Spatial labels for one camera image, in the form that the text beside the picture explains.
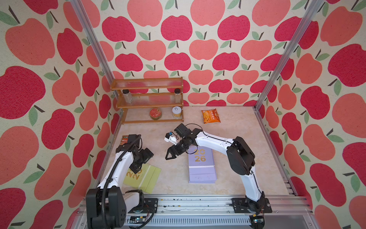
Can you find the red flat tin can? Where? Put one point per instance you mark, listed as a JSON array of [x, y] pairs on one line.
[[155, 113]]

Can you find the green red food packet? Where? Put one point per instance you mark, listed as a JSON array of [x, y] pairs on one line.
[[124, 140]]

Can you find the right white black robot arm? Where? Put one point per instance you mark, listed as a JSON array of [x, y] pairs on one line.
[[240, 157]]

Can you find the aluminium corner post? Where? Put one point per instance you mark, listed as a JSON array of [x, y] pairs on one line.
[[305, 22], [90, 34]]

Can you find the orange snack bag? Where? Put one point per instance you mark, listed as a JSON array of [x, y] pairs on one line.
[[210, 116]]

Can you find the right aluminium corner post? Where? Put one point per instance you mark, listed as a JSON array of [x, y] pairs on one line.
[[305, 22]]

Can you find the right glass spice jar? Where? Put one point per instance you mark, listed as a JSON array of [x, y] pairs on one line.
[[178, 95]]

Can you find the aluminium front rail frame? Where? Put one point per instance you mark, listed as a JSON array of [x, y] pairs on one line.
[[216, 212]]

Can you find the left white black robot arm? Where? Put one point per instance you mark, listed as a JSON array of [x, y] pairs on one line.
[[106, 206]]

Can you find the yellow-green calendar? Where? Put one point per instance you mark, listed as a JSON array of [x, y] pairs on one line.
[[144, 180]]

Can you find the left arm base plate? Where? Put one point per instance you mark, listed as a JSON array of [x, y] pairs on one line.
[[151, 203]]

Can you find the white lid yellow can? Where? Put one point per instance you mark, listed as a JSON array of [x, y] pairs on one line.
[[177, 112]]

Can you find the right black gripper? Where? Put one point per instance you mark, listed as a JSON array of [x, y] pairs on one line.
[[176, 152]]

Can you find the glass spice jar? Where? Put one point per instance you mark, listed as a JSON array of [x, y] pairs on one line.
[[127, 96], [178, 95]]

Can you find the purple calendar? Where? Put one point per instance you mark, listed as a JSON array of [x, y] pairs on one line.
[[200, 160], [202, 175]]

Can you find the wooden three-tier shelf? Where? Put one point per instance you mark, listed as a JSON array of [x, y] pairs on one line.
[[148, 94]]

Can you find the left glass spice jar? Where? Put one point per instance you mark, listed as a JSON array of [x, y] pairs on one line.
[[127, 96]]

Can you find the left aluminium corner post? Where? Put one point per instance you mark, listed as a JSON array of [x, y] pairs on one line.
[[90, 34]]

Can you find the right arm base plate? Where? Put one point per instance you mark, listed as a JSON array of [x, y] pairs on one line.
[[246, 205]]

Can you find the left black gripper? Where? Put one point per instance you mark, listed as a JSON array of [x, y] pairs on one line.
[[147, 154]]

